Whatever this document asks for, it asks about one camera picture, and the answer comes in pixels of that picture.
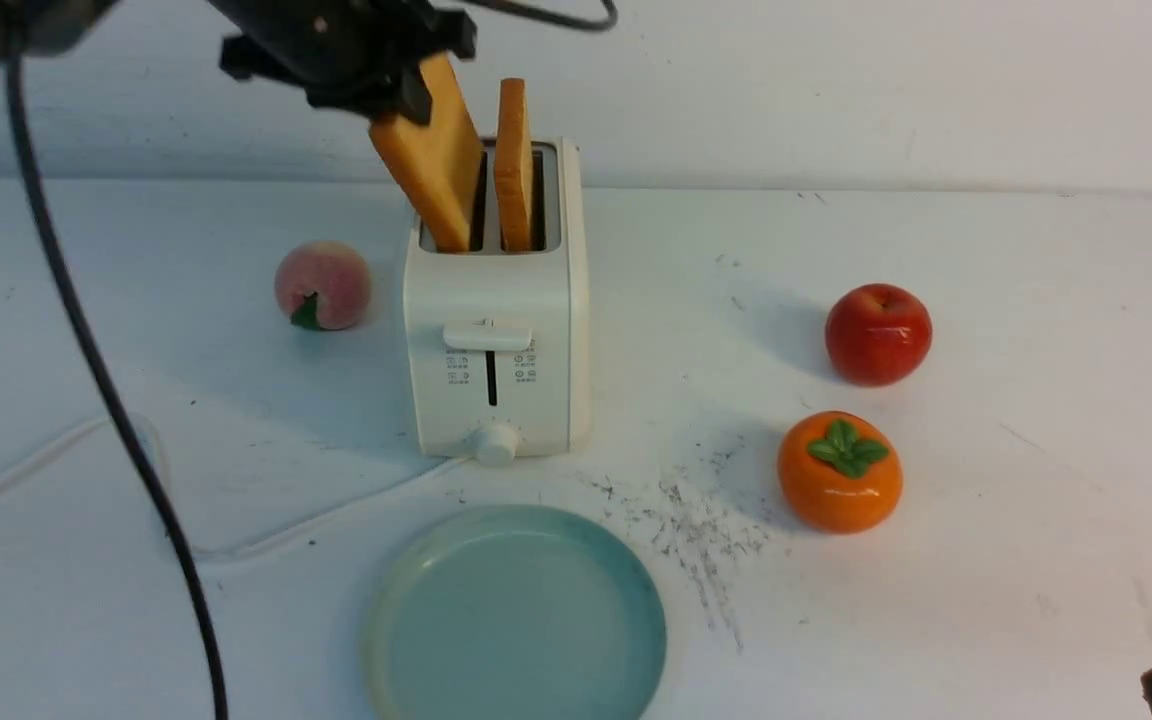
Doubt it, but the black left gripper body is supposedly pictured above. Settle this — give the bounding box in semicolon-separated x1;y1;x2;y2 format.
211;1;477;126

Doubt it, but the toast slice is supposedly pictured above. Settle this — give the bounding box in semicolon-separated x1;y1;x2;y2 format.
369;53;484;252
493;77;535;252

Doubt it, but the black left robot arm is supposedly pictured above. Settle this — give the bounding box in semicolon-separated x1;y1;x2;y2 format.
0;1;477;126

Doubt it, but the pink peach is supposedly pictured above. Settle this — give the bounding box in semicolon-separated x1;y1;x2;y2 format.
274;241;372;331

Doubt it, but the white two-slot toaster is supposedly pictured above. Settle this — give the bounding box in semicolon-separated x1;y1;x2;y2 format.
396;137;591;468

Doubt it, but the light green round plate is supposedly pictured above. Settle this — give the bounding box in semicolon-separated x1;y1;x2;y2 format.
361;505;668;719

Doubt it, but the red apple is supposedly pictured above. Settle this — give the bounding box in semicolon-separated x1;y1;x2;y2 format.
824;283;933;387

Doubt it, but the orange persimmon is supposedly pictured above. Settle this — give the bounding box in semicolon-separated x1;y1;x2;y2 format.
776;411;904;536

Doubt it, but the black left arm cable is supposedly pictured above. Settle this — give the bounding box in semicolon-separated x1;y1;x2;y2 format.
2;50;230;720

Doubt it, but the white toaster power cable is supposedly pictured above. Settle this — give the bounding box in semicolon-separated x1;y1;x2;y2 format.
0;414;467;561

